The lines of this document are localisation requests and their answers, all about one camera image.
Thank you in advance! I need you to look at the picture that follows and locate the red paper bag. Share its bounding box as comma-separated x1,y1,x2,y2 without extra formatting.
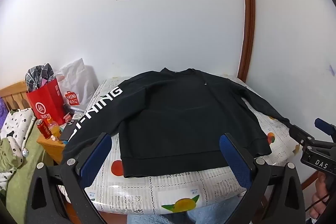
26,78,68,126

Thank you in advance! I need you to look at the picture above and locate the purple plush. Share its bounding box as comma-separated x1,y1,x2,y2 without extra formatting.
0,97,11,133

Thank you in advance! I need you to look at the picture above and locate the black smartphone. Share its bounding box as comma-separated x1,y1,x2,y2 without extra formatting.
60,123,77,141

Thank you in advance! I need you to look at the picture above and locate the black sweatshirt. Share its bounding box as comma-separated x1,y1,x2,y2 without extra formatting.
62,67,298,180

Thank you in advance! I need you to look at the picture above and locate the white plastic bag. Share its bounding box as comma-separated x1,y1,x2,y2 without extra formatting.
55,57,99,109

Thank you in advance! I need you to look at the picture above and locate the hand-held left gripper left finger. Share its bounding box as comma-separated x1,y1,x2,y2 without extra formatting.
26,132,113,224

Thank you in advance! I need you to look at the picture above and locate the wooden nightstand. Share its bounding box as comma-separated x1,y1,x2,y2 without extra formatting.
37,132,67,165

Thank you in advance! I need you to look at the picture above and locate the green spotted garment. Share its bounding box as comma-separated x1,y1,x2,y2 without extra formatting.
0,137,26,189

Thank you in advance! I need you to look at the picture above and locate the person's right hand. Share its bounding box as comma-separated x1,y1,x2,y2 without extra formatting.
309,172,328,219

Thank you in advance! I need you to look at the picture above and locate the wooden bed headboard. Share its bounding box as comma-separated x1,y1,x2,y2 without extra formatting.
0,80,31,112

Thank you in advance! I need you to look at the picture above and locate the red drink can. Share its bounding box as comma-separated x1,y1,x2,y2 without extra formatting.
36,118,52,140

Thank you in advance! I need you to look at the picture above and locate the fruit print tablecloth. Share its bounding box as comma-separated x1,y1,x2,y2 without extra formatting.
58,76,303,214

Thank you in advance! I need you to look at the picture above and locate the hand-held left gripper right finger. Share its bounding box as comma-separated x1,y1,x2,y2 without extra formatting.
219,133,306,224

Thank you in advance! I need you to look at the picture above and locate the orange drink bottle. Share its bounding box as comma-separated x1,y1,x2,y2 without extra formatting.
47,118,62,139

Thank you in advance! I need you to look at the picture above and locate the brown wooden baseboard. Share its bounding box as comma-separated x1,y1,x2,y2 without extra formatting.
301,171,320,191

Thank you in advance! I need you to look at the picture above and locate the grey checkered cloth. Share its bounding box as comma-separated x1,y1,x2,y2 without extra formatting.
25,63,57,93

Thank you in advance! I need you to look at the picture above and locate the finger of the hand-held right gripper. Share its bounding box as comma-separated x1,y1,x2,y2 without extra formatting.
289,124,316,147
314,117,336,142

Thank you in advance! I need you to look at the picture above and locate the brown wooden door frame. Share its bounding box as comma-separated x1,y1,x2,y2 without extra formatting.
236,0,257,81

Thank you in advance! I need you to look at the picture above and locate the green blanket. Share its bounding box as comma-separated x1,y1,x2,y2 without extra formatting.
0,122,54,214

